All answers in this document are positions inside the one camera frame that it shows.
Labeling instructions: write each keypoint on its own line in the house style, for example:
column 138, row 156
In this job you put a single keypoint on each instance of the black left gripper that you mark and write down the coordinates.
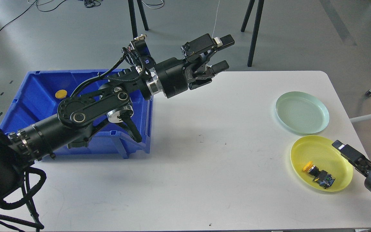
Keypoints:
column 192, row 72

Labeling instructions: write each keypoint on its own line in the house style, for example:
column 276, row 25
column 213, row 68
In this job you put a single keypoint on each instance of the yellow push button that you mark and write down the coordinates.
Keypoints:
column 61, row 94
column 321, row 177

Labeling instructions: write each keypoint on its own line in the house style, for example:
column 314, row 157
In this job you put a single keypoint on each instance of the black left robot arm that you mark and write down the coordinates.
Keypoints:
column 93, row 104

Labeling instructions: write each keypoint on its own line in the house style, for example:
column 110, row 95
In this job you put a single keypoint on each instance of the yellow plate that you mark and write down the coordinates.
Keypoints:
column 321, row 153

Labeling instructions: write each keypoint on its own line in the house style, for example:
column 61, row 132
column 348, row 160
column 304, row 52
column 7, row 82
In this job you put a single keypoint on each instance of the pale green plate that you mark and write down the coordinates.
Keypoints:
column 301, row 113

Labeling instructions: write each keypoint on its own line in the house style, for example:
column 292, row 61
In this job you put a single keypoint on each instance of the black tripod legs right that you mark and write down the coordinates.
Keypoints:
column 256, row 27

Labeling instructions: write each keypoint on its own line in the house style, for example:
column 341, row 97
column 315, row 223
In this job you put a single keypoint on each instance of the blue plastic storage bin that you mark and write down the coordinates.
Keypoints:
column 35, row 100

